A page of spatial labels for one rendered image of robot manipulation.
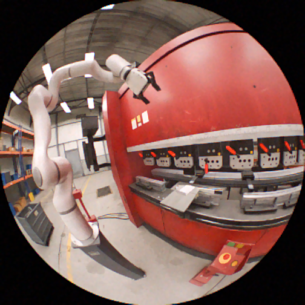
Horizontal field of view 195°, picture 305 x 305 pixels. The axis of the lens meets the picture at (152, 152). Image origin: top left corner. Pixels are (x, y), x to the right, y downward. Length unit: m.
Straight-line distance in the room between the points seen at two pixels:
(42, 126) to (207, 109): 0.84
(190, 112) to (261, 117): 0.44
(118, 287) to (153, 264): 0.59
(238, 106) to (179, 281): 1.61
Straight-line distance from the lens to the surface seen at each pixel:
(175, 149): 0.68
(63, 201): 0.46
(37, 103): 0.55
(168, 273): 1.41
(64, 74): 0.61
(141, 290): 1.44
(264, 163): 0.65
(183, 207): 0.57
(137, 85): 0.44
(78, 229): 0.52
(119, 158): 1.22
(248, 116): 0.60
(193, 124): 0.61
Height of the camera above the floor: 1.39
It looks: 6 degrees down
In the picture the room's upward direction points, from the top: 10 degrees counter-clockwise
